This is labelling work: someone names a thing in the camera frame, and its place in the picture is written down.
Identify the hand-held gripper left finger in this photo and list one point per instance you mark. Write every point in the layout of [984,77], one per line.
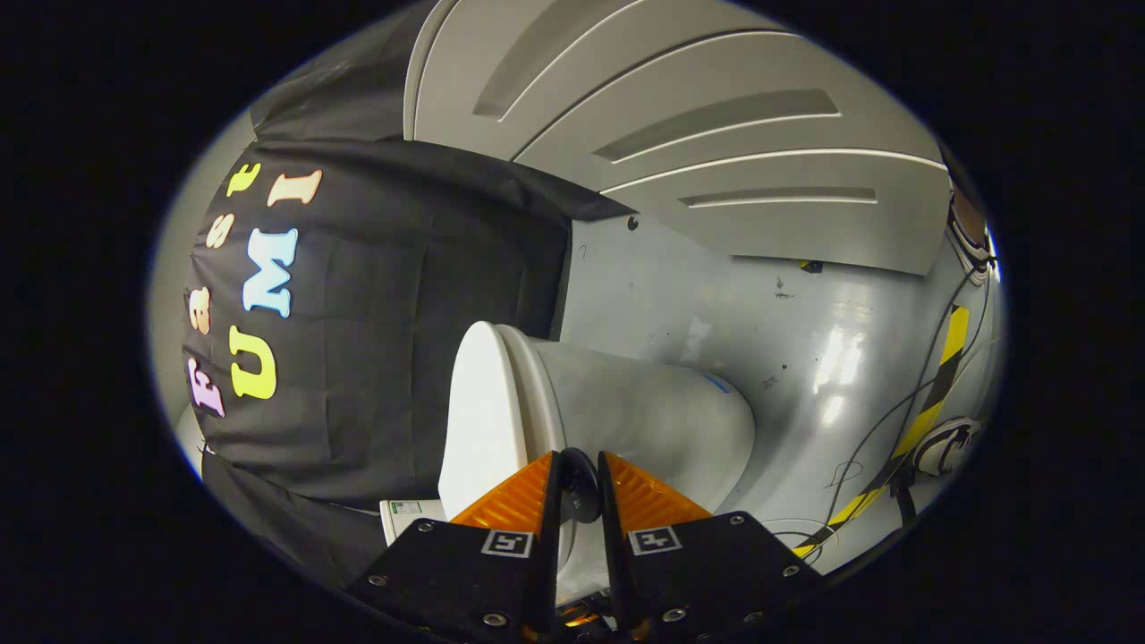
[546,537]

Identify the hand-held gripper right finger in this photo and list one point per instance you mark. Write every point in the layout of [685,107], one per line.
[617,537]

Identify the white toilet with tank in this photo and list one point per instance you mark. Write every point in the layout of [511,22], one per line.
[653,420]

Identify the black backdrop cloth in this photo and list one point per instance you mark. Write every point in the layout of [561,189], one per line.
[402,313]

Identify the yellow black floor tape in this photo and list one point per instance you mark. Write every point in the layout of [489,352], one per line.
[930,407]

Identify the white round device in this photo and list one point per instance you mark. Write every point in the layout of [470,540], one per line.
[950,444]

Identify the grey drawer cabinet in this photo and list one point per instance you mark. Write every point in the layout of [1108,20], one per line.
[716,179]

